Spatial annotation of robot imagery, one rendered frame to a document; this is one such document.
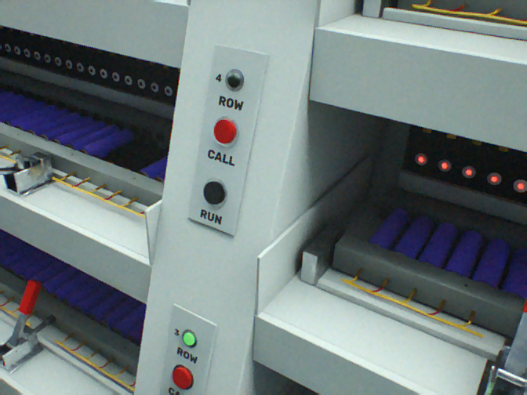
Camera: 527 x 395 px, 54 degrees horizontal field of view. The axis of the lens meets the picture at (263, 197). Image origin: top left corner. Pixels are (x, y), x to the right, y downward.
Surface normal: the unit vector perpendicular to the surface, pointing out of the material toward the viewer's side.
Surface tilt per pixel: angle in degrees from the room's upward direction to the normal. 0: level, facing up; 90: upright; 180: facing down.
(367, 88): 107
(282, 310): 17
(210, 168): 90
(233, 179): 90
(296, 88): 90
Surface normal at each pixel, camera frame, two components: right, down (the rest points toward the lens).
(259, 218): -0.50, 0.14
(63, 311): 0.04, -0.86
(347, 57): -0.53, 0.41
